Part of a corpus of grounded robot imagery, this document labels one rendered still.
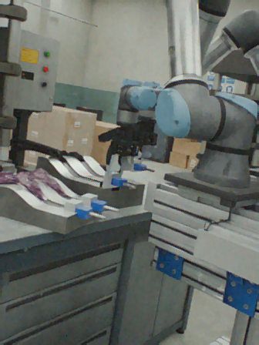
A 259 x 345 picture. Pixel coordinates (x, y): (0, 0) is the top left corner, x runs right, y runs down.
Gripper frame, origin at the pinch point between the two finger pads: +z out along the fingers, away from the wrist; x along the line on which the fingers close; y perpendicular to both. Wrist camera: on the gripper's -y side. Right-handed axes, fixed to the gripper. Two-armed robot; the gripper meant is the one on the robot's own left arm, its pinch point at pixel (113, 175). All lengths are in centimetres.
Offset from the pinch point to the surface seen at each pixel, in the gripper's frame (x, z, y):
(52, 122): 252, 25, -319
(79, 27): 617, -158, -672
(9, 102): 4, -17, -72
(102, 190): -7.0, 5.0, 1.9
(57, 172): -7.0, 4.2, -22.7
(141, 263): 24.4, 40.6, 3.3
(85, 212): -28.1, 6.6, 14.3
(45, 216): -37.1, 8.8, 6.3
